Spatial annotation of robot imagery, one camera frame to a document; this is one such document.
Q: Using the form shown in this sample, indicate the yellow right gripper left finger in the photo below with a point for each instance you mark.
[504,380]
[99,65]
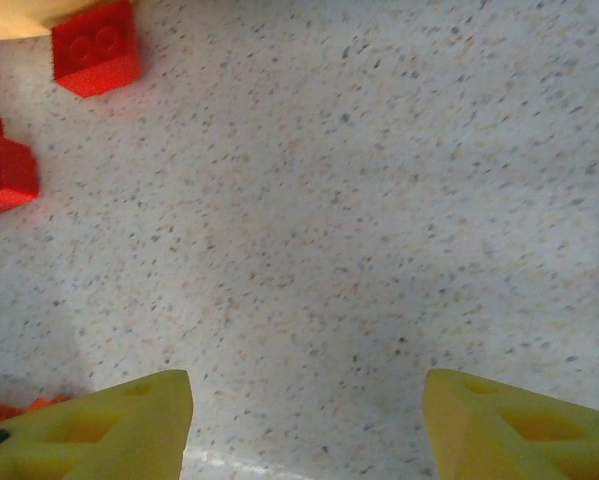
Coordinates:
[94,435]

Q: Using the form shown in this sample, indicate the yellow plastic container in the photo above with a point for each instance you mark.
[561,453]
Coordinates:
[19,17]

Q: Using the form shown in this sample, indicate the orange curved lego brick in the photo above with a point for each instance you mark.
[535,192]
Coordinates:
[14,411]

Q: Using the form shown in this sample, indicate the red two-by-three lego brick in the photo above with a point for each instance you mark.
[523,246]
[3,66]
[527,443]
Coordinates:
[6,177]

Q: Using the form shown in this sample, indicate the red sloped lego brick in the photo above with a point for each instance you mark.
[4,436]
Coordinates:
[96,50]

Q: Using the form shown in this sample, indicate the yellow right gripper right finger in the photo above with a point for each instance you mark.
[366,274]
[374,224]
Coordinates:
[509,440]

